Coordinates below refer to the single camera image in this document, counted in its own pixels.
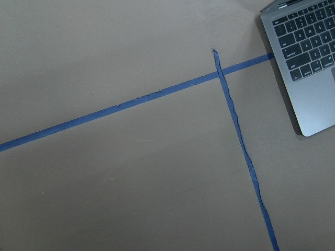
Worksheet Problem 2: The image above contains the blue tape line lengthwise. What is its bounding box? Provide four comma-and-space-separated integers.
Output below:
212, 49, 280, 250

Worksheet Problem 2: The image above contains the grey laptop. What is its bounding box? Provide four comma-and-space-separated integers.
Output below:
261, 1, 334, 136

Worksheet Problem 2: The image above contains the blue tape line far row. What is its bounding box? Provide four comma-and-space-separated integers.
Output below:
0, 53, 273, 153

